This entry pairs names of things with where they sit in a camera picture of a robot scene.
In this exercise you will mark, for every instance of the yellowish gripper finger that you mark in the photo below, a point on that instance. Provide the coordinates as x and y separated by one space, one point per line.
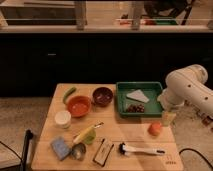
167 118

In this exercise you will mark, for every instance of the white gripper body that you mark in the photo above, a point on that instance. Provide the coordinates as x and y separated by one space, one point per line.
169 100

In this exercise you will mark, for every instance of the dark red grapes bunch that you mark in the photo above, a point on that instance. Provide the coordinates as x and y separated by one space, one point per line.
136 109

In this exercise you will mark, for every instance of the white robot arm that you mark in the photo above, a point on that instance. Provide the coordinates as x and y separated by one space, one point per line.
186 84

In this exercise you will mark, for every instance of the orange fruit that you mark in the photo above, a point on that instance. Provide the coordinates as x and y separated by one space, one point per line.
155 128

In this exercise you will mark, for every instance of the white triangular cloth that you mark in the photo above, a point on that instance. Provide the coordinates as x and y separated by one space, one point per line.
138 95

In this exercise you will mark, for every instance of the green plastic tray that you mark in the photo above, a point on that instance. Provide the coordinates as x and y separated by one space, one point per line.
152 90

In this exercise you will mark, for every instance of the dark maroon bowl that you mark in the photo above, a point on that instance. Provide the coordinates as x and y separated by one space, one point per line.
102 96

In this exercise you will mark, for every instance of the orange bowl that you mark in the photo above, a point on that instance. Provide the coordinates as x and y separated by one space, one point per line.
79 106

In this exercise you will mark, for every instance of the green pepper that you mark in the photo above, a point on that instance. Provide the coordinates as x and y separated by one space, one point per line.
68 93

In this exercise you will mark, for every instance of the white cup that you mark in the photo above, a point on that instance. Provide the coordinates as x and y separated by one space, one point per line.
63 119

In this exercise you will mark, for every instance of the blue sponge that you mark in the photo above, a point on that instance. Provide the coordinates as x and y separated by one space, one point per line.
60 148

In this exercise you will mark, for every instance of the black stand left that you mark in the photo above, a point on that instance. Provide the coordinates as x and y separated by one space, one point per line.
28 137

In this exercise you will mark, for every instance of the white handled dish brush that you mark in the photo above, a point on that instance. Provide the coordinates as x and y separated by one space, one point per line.
127 150

